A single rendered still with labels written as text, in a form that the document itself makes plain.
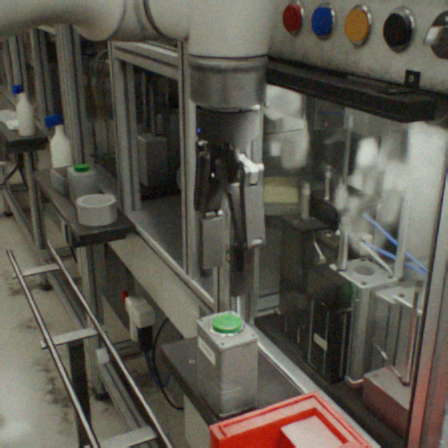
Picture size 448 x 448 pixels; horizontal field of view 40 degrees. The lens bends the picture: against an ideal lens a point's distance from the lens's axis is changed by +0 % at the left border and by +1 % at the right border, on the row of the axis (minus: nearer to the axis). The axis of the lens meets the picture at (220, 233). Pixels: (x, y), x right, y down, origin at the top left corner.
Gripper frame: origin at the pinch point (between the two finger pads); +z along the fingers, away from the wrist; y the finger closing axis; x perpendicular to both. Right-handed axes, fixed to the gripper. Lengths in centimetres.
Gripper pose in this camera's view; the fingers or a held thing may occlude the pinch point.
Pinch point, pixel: (226, 261)
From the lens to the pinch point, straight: 80.3
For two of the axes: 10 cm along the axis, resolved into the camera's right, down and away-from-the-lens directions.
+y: -4.5, -3.5, 8.2
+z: 0.0, 9.2, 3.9
